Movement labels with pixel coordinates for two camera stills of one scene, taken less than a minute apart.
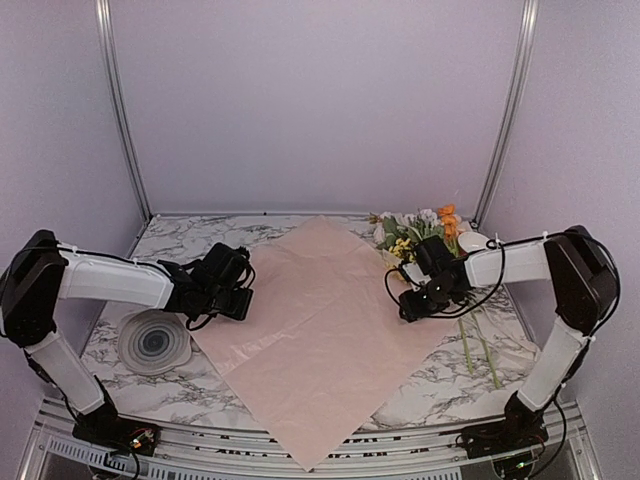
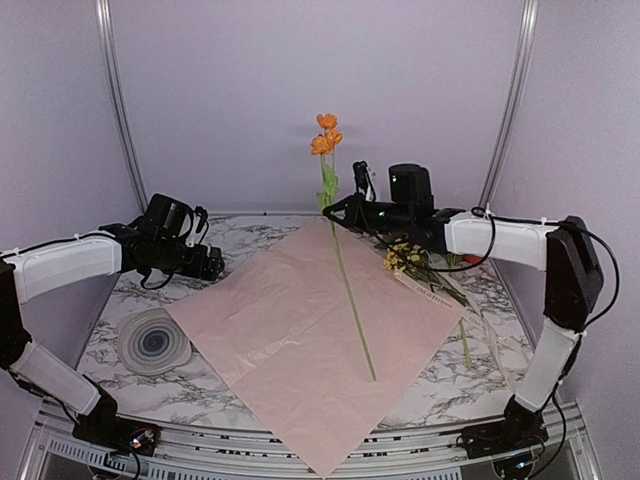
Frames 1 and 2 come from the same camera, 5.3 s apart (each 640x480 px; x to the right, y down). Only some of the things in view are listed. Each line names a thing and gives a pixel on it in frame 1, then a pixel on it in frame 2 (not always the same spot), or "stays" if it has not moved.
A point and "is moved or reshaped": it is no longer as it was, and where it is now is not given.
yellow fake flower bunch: (402, 247) stays
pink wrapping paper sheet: (325, 343) stays
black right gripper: (415, 310) -> (353, 218)
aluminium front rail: (201, 453) stays
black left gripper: (239, 308) -> (196, 267)
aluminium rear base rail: (258, 215) stays
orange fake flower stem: (448, 217) is moved or reshaped
